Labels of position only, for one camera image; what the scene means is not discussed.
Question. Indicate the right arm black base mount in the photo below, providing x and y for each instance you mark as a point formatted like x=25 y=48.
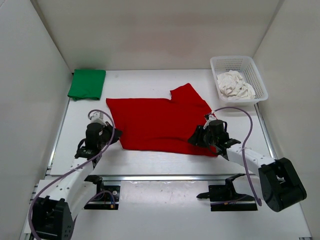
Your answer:
x=224 y=198

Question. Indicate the white cloth in basket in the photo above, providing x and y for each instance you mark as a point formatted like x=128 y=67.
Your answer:
x=233 y=86

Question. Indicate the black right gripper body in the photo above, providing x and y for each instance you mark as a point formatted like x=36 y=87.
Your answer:
x=209 y=139

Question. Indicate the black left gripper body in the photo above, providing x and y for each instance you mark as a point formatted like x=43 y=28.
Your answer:
x=107 y=132

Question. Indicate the red t shirt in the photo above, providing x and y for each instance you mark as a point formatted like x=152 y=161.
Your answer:
x=161 y=124

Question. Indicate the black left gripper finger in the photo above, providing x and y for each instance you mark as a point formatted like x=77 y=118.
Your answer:
x=112 y=141
x=117 y=133

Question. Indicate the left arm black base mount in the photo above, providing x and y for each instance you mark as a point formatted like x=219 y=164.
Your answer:
x=107 y=196

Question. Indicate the white plastic basket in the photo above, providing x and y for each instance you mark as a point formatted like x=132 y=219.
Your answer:
x=246 y=66

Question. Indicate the aluminium table edge rail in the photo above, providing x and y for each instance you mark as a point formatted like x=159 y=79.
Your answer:
x=177 y=177

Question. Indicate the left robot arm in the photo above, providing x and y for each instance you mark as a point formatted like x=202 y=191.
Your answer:
x=55 y=208

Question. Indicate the green t shirt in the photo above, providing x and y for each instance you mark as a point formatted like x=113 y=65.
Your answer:
x=87 y=84

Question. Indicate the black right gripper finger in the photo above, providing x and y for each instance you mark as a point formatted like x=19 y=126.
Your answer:
x=196 y=140
x=200 y=132

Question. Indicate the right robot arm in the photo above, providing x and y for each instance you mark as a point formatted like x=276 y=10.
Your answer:
x=273 y=180

